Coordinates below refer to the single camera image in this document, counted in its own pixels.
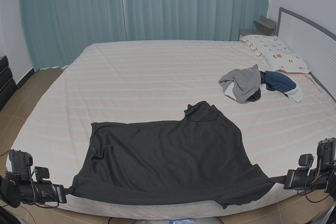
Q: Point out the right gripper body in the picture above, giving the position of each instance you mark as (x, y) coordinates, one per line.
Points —
(301, 181)

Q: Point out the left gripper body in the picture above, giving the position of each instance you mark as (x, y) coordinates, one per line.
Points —
(44, 192)

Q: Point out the black T-shirt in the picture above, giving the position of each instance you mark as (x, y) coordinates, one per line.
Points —
(168, 157)

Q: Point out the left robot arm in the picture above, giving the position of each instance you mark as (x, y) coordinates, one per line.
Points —
(19, 162)

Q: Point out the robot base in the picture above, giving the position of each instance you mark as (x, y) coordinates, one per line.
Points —
(157, 220)

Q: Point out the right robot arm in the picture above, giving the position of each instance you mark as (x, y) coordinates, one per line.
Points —
(326, 150)

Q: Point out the white garment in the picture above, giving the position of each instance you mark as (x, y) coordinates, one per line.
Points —
(229, 93)
(295, 94)

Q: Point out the black garment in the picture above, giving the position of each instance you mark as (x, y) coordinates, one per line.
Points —
(256, 96)

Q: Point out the dark blue garment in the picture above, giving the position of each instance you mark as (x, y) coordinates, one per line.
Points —
(280, 81)

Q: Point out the pale pink pillow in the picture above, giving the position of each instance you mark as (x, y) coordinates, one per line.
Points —
(296, 73)

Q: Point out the grey garment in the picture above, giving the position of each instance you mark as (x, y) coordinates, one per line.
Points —
(244, 82)

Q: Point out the black chest of drawers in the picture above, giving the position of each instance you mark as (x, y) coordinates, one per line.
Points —
(5, 81)

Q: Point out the white printed pillow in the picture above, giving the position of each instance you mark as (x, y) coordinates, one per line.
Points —
(278, 53)

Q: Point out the bed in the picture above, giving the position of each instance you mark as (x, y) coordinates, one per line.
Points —
(144, 73)

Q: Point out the grey bedside table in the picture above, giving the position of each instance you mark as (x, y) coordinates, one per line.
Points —
(263, 23)

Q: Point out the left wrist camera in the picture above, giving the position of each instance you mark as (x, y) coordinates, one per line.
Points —
(42, 174)

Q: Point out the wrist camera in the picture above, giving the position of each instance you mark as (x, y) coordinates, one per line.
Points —
(42, 174)
(305, 160)

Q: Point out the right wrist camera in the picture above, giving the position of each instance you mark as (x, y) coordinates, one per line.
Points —
(305, 160)

